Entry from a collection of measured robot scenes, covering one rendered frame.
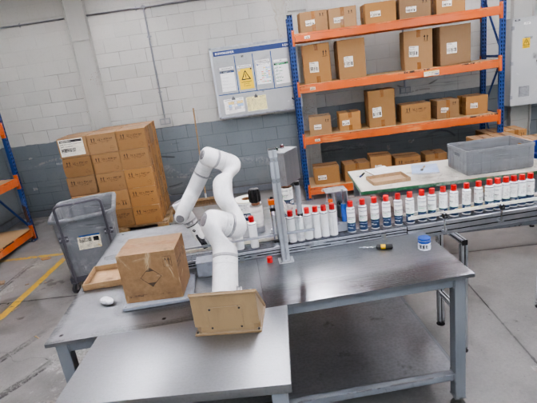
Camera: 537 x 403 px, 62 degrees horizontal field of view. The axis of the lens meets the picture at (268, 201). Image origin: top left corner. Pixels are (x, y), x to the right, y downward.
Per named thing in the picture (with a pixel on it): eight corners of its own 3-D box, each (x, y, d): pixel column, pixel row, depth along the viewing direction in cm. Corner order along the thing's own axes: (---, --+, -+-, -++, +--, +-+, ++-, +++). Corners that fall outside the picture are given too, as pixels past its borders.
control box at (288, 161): (300, 177, 261) (296, 145, 255) (287, 186, 247) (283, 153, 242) (285, 177, 266) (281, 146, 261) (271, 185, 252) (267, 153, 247)
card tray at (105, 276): (143, 264, 285) (141, 258, 284) (135, 283, 260) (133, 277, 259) (95, 272, 284) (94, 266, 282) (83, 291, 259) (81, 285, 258)
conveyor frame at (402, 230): (401, 228, 287) (400, 221, 286) (407, 233, 277) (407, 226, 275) (144, 269, 278) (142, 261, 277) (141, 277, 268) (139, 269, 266)
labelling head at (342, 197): (346, 223, 294) (343, 185, 286) (352, 229, 281) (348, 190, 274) (325, 226, 293) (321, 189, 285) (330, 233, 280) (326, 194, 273)
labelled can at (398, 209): (401, 222, 283) (399, 191, 277) (404, 225, 278) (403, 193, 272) (393, 224, 283) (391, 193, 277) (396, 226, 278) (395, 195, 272)
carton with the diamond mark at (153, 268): (190, 276, 255) (181, 232, 247) (183, 297, 232) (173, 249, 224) (138, 282, 256) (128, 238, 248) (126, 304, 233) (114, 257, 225)
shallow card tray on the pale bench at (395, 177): (401, 174, 417) (400, 170, 416) (411, 181, 395) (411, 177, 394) (365, 180, 416) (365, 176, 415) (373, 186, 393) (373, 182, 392)
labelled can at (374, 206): (378, 225, 282) (376, 195, 276) (380, 229, 277) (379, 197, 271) (370, 227, 282) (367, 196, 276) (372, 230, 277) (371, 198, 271)
